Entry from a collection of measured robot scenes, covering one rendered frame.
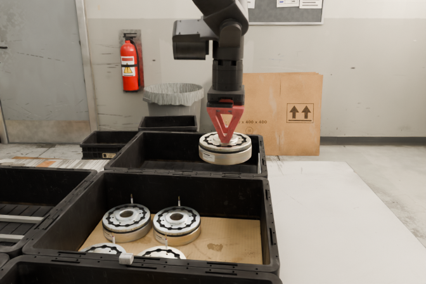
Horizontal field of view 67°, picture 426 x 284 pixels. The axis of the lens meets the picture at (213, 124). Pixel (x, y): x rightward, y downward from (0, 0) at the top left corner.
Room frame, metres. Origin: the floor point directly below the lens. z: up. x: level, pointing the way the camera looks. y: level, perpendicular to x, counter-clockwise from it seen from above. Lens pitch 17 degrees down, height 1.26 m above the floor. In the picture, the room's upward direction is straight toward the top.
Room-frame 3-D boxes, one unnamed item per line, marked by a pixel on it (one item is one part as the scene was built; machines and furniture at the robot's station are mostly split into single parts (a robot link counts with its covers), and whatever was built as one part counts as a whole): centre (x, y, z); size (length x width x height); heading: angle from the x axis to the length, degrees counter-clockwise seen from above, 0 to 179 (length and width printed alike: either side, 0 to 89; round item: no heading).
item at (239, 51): (0.60, -0.02, 1.23); 0.07 x 0.06 x 0.07; 90
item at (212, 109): (0.59, -0.02, 1.10); 0.07 x 0.07 x 0.09; 84
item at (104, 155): (2.20, 0.71, 0.31); 0.40 x 0.30 x 0.34; 89
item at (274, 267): (0.54, 0.09, 0.92); 0.40 x 0.30 x 0.02; 84
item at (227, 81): (0.60, -0.03, 1.17); 0.10 x 0.07 x 0.07; 174
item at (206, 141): (0.60, -0.02, 1.04); 0.10 x 0.10 x 0.01
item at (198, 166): (0.84, 0.06, 0.87); 0.40 x 0.30 x 0.11; 84
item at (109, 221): (0.62, 0.19, 0.86); 0.10 x 0.10 x 0.01
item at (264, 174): (0.84, 0.06, 0.92); 0.40 x 0.30 x 0.02; 84
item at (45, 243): (0.54, 0.09, 0.87); 0.40 x 0.30 x 0.11; 84
